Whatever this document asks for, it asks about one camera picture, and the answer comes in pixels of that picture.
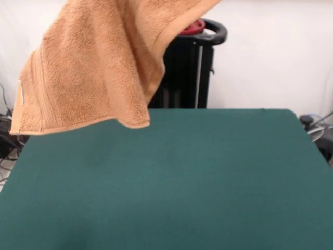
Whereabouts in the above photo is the tan terry towel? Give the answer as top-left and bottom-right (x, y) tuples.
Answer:
(9, 0), (223, 138)

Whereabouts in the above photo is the dark green table cloth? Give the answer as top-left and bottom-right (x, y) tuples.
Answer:
(0, 108), (333, 250)

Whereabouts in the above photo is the black rounded floor base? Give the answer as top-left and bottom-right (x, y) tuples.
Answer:
(318, 135), (333, 164)

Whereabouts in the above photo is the black robot pedestal with handle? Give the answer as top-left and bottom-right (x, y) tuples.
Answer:
(148, 18), (228, 109)

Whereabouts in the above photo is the black cable tangle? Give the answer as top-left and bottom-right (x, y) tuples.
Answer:
(0, 83), (30, 183)

